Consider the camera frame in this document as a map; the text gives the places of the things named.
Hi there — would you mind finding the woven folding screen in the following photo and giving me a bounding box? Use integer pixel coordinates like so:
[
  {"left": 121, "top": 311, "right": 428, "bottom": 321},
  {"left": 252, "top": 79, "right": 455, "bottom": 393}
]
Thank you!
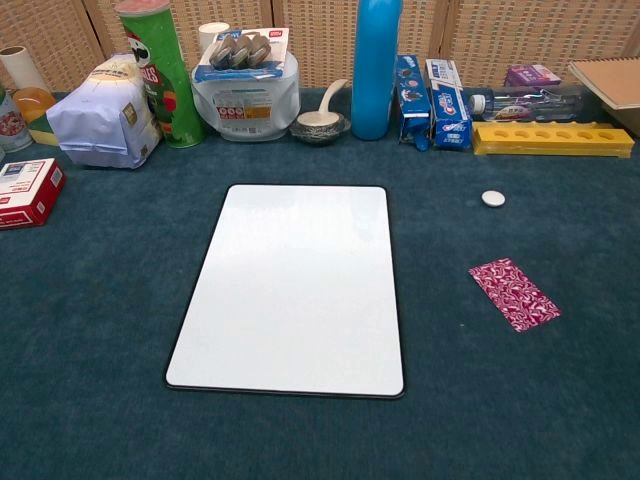
[{"left": 0, "top": 0, "right": 640, "bottom": 94}]

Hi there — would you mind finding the blue plastic bottle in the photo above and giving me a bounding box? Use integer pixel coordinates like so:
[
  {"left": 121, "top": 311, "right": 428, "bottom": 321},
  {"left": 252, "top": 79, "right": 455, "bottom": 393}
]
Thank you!
[{"left": 350, "top": 0, "right": 404, "bottom": 141}]

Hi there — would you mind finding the magenta patterned card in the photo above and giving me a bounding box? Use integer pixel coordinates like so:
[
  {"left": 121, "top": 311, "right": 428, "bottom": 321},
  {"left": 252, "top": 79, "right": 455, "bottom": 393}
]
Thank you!
[{"left": 468, "top": 257, "right": 562, "bottom": 334}]

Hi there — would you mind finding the clear water bottle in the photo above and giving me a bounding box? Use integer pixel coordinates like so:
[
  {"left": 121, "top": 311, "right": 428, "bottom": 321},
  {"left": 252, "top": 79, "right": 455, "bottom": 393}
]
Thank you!
[{"left": 468, "top": 84, "right": 594, "bottom": 123}]

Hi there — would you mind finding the white bottle green label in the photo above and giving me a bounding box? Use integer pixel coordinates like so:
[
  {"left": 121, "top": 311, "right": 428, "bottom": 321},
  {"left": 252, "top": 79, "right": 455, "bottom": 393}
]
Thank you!
[{"left": 0, "top": 82, "right": 34, "bottom": 154}]

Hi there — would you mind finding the white rectangular board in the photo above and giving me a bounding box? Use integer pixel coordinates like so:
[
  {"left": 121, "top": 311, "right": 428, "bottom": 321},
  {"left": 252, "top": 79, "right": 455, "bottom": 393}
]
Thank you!
[{"left": 165, "top": 184, "right": 405, "bottom": 400}]

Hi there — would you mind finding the dark patterned bowl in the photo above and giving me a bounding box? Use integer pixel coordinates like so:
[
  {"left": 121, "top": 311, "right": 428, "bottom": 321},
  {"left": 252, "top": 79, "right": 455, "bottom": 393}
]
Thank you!
[{"left": 289, "top": 113, "right": 352, "bottom": 147}]

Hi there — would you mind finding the cream plastic spoon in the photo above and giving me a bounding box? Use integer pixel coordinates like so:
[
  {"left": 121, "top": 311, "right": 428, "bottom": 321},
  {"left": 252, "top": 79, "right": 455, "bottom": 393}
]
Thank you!
[{"left": 297, "top": 78, "right": 350, "bottom": 126}]

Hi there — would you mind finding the yellow green sponge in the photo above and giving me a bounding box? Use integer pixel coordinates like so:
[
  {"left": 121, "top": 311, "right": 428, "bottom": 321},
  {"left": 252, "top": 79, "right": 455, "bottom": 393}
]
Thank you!
[{"left": 27, "top": 117, "right": 64, "bottom": 147}]

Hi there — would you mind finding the white paper cup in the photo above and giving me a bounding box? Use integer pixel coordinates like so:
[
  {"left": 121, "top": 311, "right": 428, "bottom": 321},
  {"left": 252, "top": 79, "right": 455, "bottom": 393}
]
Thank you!
[{"left": 198, "top": 22, "right": 231, "bottom": 56}]

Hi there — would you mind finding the white cardboard tube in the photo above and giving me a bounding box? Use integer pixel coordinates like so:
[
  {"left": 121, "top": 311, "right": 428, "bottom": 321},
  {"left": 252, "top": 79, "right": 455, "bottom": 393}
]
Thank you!
[{"left": 0, "top": 45, "right": 51, "bottom": 94}]

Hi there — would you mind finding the yellow holed tray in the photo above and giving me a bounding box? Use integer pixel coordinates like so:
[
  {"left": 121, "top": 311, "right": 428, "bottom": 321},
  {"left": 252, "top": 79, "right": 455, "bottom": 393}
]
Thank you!
[{"left": 472, "top": 121, "right": 636, "bottom": 159}]

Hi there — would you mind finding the brown spiral notebook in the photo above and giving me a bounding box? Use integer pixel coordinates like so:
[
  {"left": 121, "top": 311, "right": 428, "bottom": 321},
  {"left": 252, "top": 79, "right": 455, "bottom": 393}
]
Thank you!
[{"left": 567, "top": 55, "right": 640, "bottom": 111}]

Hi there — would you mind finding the purple small box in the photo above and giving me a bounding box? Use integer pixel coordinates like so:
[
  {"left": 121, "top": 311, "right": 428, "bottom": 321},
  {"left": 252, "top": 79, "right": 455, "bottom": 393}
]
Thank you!
[{"left": 503, "top": 63, "right": 564, "bottom": 90}]

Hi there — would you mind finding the Crest toothpaste box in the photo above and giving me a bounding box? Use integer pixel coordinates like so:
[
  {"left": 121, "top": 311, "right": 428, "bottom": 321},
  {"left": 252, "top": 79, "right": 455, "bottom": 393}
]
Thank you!
[{"left": 425, "top": 58, "right": 475, "bottom": 150}]

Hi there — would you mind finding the blister pack of clips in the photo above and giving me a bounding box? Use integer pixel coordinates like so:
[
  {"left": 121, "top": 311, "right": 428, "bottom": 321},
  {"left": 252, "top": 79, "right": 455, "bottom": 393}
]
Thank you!
[{"left": 193, "top": 27, "right": 292, "bottom": 83}]

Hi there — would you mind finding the clear plastic storage container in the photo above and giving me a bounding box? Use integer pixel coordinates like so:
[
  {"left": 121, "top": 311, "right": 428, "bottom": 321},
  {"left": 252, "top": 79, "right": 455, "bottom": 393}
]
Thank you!
[{"left": 191, "top": 52, "right": 301, "bottom": 143}]

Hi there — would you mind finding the blue Oreo box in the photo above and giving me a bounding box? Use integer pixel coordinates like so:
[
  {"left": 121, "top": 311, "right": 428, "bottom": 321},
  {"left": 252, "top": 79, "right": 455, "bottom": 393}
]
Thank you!
[{"left": 396, "top": 53, "right": 432, "bottom": 152}]

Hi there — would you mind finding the lavender paper bag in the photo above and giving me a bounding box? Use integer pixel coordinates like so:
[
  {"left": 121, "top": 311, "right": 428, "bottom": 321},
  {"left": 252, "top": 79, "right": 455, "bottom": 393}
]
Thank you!
[{"left": 45, "top": 53, "right": 162, "bottom": 170}]

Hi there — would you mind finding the red and white box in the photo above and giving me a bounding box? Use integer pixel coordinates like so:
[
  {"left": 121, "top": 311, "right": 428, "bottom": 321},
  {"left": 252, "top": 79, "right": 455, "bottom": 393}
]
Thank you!
[{"left": 0, "top": 158, "right": 68, "bottom": 231}]

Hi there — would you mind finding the green Pringles can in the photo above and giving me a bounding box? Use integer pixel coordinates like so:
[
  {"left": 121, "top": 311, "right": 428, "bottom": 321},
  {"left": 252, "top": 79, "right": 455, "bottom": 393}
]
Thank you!
[{"left": 115, "top": 0, "right": 206, "bottom": 150}]

